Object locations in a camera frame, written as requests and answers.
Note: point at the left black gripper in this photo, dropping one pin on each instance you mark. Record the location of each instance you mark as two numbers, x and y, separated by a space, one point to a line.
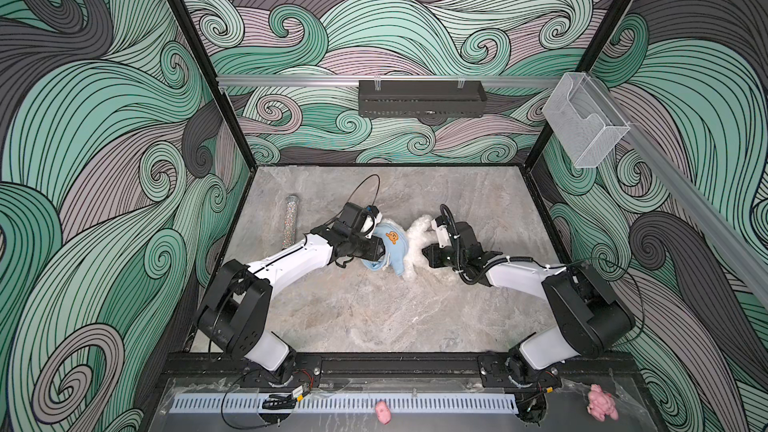
373 253

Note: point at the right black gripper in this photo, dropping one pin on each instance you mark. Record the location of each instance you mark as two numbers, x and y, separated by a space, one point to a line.
433 252

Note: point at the light blue teddy hoodie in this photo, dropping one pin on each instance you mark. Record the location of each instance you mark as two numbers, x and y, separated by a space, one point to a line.
396 248

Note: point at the white teddy bear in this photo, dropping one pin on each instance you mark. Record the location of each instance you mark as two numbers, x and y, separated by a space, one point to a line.
419 236

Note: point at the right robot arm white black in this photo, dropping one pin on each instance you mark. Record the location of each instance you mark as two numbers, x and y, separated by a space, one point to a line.
589 315

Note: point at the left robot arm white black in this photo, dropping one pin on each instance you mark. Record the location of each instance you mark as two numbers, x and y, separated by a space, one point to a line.
235 306

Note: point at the clear tube with beads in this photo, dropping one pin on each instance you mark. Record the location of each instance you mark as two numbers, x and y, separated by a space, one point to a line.
290 220

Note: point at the small pink toy piece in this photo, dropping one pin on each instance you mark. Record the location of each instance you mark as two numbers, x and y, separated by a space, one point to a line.
383 412

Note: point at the pink plush toy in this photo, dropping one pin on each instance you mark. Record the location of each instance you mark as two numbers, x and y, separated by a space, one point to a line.
601 404

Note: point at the black wall-mounted tray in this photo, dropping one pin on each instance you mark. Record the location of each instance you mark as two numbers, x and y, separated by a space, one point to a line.
421 99

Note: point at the white slotted cable duct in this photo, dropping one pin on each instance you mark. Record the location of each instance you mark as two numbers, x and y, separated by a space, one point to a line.
456 403

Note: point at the clear acrylic wall holder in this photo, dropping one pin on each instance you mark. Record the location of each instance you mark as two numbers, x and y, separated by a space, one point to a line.
585 118

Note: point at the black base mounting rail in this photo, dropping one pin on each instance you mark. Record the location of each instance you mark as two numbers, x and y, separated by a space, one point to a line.
325 369

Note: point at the aluminium rail back wall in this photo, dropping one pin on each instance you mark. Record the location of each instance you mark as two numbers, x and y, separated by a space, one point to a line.
304 80

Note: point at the aluminium rail wall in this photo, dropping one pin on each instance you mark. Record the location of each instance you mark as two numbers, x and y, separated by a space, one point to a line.
700 174
304 80

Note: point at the aluminium rail right wall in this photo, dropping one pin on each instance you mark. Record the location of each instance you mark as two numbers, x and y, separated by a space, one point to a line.
700 174

